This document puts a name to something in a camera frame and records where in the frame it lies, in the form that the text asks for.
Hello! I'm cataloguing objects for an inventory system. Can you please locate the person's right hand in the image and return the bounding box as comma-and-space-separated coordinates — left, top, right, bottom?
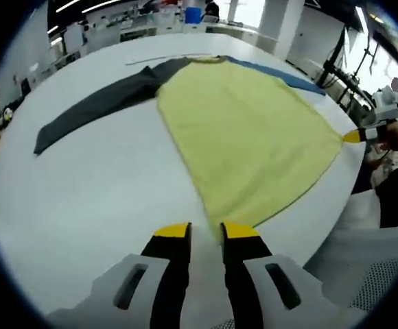
378, 120, 398, 152

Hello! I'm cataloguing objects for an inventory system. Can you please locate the white mesh chair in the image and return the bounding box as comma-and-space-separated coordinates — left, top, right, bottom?
301, 191, 398, 313

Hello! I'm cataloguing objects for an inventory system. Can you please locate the blue container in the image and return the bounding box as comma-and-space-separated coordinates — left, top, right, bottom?
185, 6, 206, 25

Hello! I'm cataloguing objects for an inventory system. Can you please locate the yellow garment with dark sleeves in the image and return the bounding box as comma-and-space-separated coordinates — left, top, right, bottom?
33, 54, 345, 243

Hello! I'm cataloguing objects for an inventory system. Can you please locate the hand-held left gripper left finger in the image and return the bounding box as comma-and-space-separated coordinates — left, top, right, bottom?
46, 221, 192, 329

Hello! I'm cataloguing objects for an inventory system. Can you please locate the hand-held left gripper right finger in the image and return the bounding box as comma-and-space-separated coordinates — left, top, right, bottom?
219, 221, 344, 329

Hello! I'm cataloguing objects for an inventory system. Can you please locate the black equipment stand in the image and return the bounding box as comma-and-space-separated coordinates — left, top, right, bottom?
313, 26, 362, 104

